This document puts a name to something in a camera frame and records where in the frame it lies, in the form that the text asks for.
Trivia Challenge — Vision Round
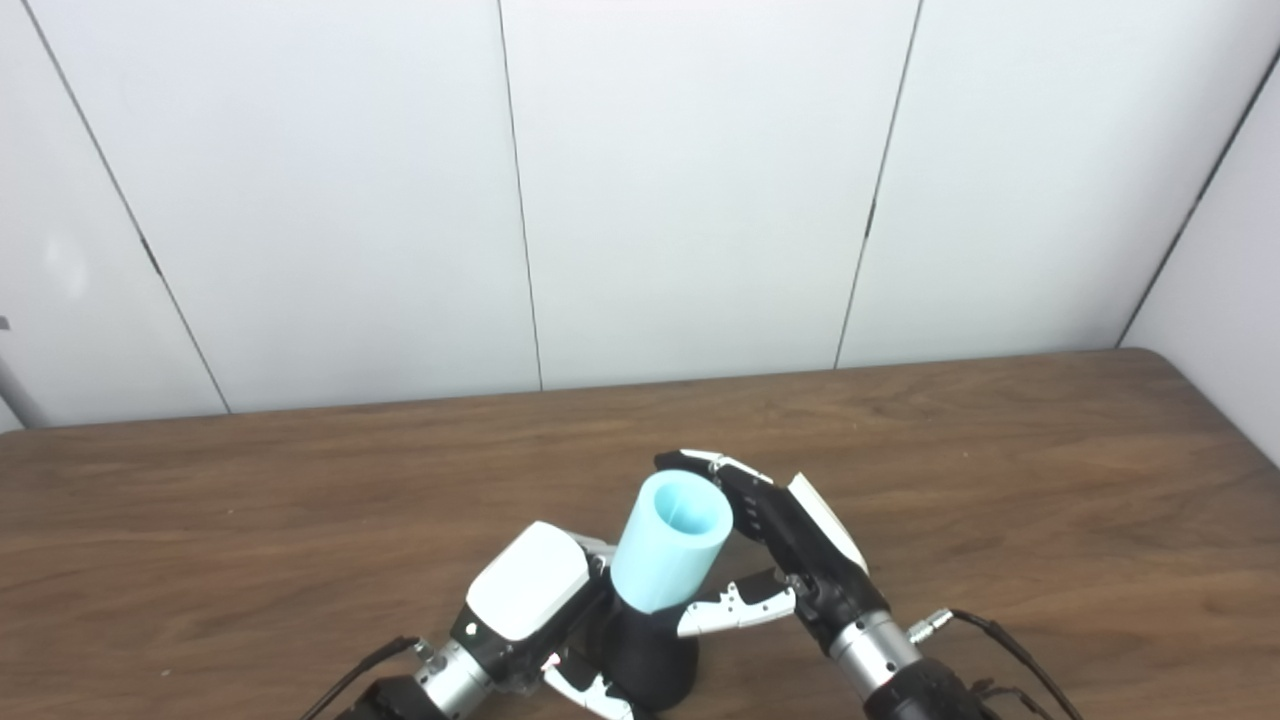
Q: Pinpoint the black funnel-shaped nozzle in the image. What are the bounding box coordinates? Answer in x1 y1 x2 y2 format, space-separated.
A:
600 590 701 713

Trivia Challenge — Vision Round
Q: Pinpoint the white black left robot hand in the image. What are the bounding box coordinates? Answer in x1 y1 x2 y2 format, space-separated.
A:
450 521 641 720

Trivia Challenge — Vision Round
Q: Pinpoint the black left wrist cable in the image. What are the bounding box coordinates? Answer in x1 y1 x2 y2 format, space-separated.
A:
298 636 433 720

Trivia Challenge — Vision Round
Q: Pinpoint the light-blue short hose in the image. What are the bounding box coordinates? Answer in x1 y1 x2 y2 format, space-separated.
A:
610 470 735 615

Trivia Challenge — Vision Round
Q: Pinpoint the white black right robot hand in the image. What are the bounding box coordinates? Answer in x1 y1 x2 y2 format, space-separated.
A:
654 449 891 656

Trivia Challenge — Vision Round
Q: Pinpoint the thick black right wrist cable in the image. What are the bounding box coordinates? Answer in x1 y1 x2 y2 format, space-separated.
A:
908 608 1086 720

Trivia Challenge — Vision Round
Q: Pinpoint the grey wall corner post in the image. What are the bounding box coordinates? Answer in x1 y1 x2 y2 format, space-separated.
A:
0 350 49 429

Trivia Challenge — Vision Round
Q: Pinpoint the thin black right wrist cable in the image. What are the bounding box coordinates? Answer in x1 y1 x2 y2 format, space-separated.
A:
970 680 1051 720

